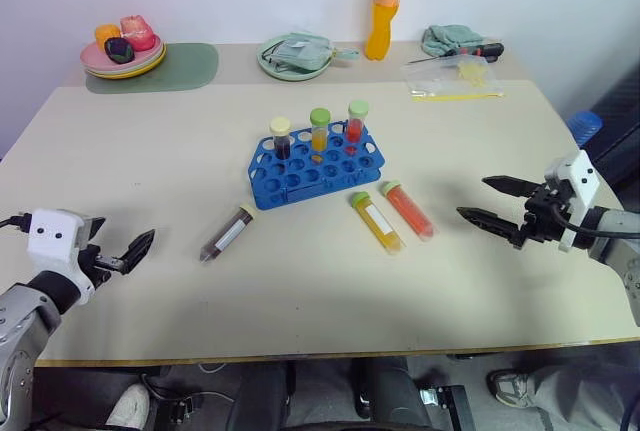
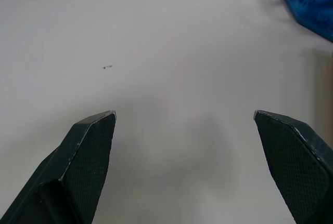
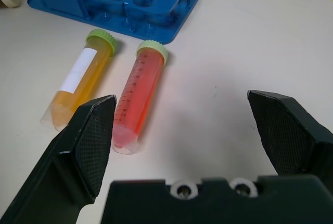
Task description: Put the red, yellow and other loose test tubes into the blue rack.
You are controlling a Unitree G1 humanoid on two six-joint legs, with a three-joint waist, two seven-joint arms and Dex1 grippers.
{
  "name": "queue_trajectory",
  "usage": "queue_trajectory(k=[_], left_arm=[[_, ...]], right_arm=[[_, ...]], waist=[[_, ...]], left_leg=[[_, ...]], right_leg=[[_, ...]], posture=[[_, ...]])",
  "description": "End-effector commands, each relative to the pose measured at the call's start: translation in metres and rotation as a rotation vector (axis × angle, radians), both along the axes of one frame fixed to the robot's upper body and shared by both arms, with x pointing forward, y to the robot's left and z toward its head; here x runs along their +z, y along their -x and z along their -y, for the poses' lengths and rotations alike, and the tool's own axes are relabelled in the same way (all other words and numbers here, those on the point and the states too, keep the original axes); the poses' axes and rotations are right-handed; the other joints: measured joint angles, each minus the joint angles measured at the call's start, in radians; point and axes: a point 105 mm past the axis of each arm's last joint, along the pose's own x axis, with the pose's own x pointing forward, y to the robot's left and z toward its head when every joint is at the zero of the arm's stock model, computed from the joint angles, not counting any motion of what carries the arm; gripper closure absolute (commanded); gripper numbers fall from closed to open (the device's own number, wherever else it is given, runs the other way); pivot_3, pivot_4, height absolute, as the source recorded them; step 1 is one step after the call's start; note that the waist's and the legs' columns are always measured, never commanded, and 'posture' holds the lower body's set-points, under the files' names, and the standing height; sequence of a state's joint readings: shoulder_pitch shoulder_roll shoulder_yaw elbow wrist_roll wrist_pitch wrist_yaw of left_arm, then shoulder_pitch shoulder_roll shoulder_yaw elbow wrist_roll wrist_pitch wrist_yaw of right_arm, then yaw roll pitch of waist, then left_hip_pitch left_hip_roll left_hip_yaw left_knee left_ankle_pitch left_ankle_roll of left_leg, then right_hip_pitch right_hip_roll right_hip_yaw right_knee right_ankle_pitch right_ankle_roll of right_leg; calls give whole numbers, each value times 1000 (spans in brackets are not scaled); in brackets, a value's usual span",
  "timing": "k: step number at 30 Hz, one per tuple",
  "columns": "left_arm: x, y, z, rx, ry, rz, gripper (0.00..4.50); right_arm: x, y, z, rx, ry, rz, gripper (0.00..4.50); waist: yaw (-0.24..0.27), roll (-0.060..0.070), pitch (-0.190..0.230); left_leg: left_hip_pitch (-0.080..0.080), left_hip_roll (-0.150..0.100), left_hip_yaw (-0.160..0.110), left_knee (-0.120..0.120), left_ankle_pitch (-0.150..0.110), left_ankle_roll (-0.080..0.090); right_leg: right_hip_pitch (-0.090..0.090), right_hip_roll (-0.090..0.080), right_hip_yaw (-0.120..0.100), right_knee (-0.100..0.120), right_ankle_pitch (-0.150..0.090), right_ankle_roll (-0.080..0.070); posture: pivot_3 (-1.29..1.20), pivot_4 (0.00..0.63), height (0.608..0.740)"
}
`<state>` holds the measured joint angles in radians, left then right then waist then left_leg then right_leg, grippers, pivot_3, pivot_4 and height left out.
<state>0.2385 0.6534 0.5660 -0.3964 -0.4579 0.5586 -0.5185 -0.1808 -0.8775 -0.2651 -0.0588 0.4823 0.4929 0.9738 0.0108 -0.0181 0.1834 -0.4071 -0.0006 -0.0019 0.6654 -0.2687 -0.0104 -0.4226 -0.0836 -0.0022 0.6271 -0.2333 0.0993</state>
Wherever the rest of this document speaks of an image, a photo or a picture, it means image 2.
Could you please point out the blue plastic container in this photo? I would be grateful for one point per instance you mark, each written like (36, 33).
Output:
(309, 0)

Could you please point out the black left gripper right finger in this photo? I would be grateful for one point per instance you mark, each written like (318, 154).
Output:
(296, 166)

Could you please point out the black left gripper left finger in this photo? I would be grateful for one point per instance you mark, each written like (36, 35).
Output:
(78, 166)

